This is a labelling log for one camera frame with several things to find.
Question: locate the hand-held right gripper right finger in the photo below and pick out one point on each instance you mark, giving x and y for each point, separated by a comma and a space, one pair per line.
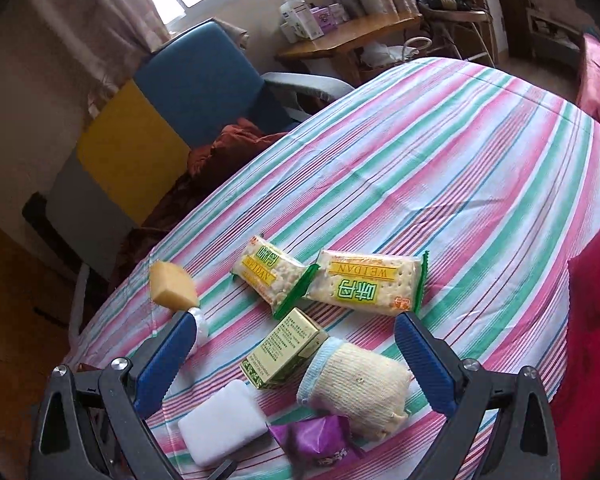
425, 360

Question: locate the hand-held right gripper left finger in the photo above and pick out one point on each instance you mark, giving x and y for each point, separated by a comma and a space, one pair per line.
165, 360

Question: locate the white plastic wrap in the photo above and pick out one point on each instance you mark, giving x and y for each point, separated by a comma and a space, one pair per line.
200, 330

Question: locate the beige knitted glove roll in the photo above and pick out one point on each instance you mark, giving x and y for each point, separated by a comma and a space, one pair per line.
360, 390

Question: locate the yellow sponge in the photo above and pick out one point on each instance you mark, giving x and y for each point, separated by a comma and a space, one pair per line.
172, 285

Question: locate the white sponge block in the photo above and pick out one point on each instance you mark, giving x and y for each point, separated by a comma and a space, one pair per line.
220, 420

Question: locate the green yellow cracker packet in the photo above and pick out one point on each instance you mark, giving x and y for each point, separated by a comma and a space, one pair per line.
265, 270
365, 280

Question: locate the green yellow carton box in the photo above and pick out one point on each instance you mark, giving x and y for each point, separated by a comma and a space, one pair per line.
285, 350

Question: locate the purple snack packet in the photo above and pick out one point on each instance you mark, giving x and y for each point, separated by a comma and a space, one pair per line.
320, 440

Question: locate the brown wooden wardrobe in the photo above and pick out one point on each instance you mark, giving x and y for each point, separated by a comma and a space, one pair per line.
10, 310

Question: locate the person's red garment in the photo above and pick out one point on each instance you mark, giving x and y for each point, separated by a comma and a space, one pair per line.
595, 335

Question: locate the black rolled mat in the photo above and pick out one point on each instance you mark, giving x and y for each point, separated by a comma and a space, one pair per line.
40, 220

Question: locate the striped pink green tablecloth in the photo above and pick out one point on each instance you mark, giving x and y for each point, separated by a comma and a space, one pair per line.
430, 160

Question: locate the grey yellow blue armchair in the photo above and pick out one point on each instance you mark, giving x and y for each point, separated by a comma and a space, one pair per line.
130, 150

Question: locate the dark red blanket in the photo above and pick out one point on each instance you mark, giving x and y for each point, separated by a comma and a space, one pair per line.
230, 145

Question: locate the white plastic bag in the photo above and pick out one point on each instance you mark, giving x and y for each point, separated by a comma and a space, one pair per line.
385, 52

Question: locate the wooden side table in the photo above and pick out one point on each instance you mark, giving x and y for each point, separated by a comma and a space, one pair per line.
350, 35

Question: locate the white carton box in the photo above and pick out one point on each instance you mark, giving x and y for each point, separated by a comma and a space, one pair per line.
300, 20

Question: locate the dark wooden cabinet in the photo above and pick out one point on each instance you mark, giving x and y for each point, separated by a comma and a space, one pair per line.
550, 0

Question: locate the metal frame stool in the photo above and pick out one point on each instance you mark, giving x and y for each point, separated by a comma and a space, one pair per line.
460, 15

